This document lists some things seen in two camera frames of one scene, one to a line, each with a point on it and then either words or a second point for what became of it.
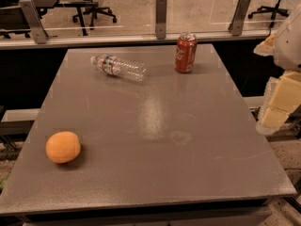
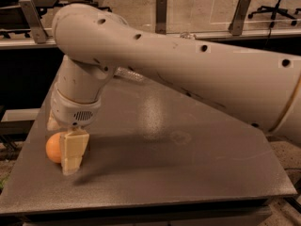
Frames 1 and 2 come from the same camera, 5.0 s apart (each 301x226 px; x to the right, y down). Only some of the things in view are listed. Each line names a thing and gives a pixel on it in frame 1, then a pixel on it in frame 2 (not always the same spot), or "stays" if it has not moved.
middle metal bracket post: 161,14 stays
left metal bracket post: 34,20 stays
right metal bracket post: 239,19 stays
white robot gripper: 290,46 -> 72,113
